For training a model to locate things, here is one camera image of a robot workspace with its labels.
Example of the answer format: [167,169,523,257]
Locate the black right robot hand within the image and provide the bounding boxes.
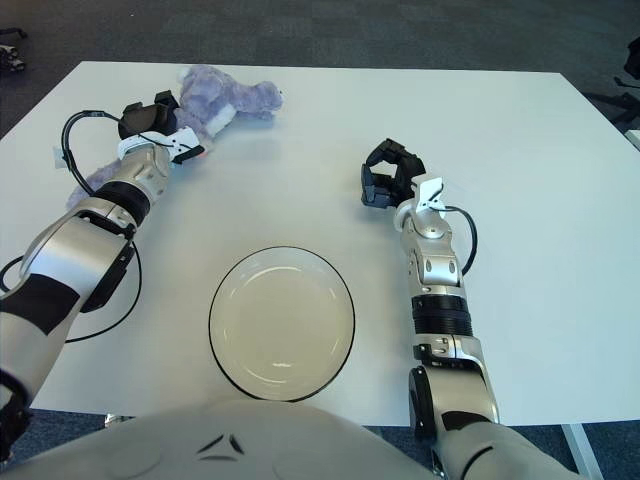
[358,138,429,209]

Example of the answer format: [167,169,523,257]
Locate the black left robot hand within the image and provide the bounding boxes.
[117,89,206,164]

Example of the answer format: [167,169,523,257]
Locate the purple plush bunny doll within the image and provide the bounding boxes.
[67,65,286,209]

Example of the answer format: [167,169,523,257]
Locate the white plate with black rim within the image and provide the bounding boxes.
[208,245,357,403]

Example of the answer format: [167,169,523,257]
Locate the patterned sneaker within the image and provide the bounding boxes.
[0,43,26,75]

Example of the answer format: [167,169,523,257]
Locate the black office chair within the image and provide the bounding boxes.
[584,42,640,134]

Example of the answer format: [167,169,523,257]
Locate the silver robot torso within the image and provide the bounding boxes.
[0,397,436,480]

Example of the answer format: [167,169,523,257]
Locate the white table leg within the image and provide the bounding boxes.
[559,423,606,480]

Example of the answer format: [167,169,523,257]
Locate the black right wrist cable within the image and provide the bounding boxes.
[444,205,479,275]

